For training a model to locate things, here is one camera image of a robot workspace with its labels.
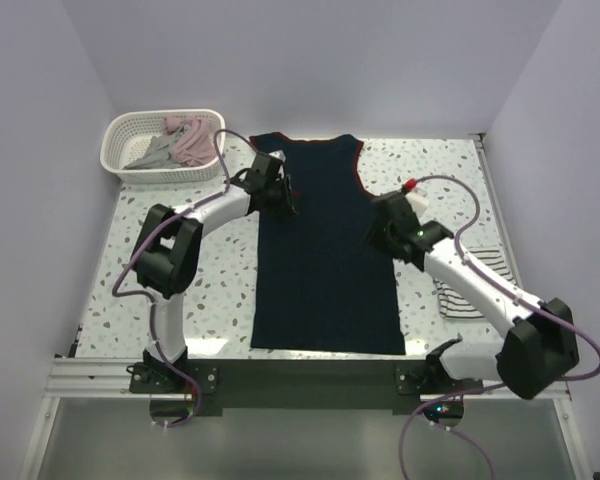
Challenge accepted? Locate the navy maroon tank top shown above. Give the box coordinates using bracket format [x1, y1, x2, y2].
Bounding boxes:
[251, 132, 405, 355]

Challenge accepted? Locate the black white striped tank top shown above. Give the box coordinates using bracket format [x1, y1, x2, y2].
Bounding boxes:
[425, 240, 507, 323]

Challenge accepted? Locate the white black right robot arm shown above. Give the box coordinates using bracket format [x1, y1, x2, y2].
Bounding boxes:
[366, 191, 579, 400]

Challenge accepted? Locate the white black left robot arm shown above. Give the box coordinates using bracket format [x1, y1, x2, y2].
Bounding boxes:
[127, 150, 297, 394]

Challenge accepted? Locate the pink tank top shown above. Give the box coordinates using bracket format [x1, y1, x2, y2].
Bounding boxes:
[163, 116, 217, 167]

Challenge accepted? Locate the grey tank top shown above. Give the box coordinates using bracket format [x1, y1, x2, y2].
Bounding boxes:
[124, 136, 180, 170]

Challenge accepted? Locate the white plastic laundry basket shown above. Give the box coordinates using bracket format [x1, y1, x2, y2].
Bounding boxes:
[100, 109, 225, 184]

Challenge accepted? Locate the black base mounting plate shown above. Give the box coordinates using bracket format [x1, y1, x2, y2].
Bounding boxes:
[126, 359, 482, 418]

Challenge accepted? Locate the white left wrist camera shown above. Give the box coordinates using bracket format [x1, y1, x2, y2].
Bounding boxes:
[270, 150, 286, 161]

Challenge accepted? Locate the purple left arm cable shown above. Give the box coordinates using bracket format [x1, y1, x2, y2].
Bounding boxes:
[110, 128, 261, 426]

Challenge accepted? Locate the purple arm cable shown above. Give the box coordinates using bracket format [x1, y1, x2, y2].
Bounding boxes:
[110, 128, 261, 426]
[398, 174, 600, 480]

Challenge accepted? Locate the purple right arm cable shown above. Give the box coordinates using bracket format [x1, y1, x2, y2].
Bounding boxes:
[398, 174, 600, 480]

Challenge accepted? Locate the aluminium right side rail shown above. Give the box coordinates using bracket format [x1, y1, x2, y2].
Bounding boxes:
[469, 133, 523, 286]

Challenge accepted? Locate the aluminium rail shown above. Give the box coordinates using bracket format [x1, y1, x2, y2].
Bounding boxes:
[469, 133, 523, 286]
[44, 358, 572, 400]

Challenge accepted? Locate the aluminium front rail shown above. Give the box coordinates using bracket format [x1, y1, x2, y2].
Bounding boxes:
[44, 358, 572, 400]

